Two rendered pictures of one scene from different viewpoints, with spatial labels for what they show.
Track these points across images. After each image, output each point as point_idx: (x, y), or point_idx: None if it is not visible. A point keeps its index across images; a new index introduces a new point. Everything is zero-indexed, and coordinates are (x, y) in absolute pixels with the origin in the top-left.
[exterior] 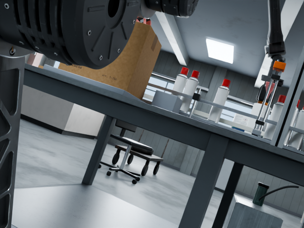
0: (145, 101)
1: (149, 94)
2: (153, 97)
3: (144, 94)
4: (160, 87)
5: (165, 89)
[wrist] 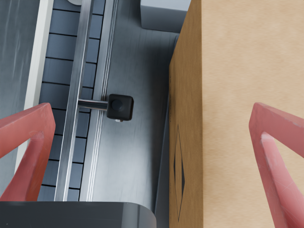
0: (106, 68)
1: (36, 73)
2: (42, 57)
3: (36, 88)
4: (89, 17)
5: (92, 0)
